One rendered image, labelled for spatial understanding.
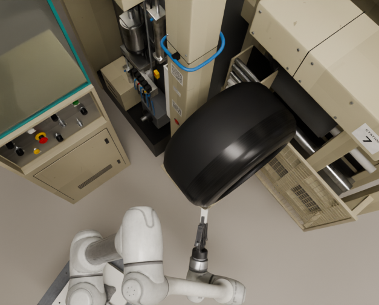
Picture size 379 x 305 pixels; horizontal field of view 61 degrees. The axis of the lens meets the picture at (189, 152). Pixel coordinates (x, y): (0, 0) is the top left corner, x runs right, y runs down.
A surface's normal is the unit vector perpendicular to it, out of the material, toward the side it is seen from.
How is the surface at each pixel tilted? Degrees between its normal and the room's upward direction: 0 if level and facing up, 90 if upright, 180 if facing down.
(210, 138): 27
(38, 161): 0
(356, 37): 0
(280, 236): 0
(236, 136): 12
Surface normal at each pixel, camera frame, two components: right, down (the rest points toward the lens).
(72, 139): 0.04, -0.31
